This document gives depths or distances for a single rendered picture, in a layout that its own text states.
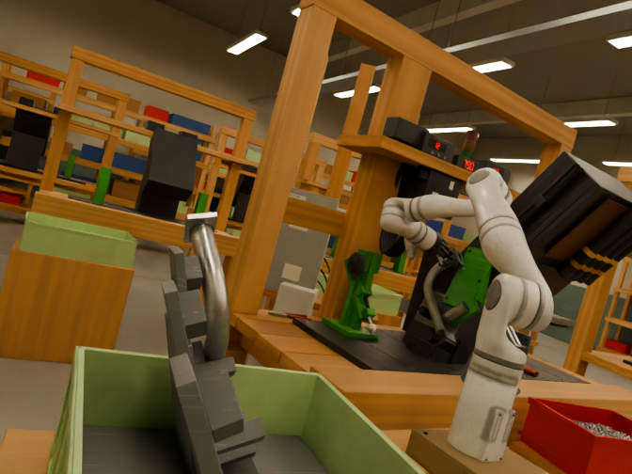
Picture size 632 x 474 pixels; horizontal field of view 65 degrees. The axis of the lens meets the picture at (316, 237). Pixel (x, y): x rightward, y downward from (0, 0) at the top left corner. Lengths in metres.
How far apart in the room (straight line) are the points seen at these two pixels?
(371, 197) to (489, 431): 1.00
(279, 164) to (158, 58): 9.98
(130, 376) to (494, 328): 0.62
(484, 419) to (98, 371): 0.65
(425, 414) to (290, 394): 0.45
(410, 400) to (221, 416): 0.94
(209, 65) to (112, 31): 1.99
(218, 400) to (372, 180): 1.49
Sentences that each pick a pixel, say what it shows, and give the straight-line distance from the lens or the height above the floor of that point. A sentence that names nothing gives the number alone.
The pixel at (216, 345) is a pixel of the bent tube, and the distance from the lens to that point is 0.66.
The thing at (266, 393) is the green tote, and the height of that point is 0.92.
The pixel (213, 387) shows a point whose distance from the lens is 0.32.
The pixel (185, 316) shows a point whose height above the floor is 1.12.
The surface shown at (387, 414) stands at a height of 0.85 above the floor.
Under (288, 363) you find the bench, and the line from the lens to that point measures 1.28.
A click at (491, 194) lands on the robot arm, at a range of 1.24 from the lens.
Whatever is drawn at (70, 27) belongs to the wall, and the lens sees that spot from 11.39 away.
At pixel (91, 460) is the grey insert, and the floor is 0.85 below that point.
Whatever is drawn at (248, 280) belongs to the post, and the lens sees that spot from 1.57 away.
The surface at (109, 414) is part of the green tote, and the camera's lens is 0.86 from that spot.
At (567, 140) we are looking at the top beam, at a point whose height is 1.88.
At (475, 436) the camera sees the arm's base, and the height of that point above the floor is 0.93.
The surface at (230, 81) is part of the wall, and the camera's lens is 11.77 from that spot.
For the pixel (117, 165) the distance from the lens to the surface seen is 8.12.
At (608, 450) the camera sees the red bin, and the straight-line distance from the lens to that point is 1.43.
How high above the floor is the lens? 1.24
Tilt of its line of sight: 2 degrees down
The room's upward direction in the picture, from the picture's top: 15 degrees clockwise
